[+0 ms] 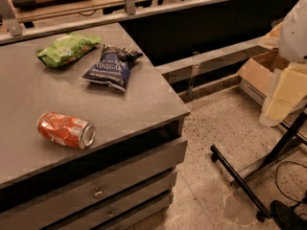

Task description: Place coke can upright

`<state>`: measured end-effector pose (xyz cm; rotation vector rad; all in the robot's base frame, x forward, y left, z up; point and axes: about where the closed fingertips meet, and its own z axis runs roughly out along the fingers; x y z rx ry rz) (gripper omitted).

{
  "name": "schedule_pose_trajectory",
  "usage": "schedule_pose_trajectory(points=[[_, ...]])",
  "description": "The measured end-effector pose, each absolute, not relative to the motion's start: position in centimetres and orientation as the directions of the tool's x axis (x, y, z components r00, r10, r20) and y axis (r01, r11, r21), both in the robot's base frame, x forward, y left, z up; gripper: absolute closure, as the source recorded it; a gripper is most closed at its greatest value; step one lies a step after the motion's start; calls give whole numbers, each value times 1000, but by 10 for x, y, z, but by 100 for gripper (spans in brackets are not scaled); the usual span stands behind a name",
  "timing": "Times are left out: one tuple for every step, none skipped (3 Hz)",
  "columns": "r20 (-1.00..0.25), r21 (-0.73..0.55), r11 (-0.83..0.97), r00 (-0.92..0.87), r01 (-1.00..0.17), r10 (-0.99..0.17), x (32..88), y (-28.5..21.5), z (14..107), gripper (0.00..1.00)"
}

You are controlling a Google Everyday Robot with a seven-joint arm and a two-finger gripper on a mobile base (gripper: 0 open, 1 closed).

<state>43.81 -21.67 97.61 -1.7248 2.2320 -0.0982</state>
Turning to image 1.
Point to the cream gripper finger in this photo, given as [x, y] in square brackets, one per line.
[288, 88]

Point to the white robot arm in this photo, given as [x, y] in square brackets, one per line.
[292, 40]

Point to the cardboard box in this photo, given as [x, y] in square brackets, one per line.
[256, 74]

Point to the black metal stand base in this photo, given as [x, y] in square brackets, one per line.
[291, 139]

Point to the dark blue vinegar chip bag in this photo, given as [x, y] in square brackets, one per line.
[114, 67]

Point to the grey drawer cabinet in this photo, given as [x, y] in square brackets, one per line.
[126, 175]

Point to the green chip bag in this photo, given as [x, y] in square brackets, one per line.
[67, 48]

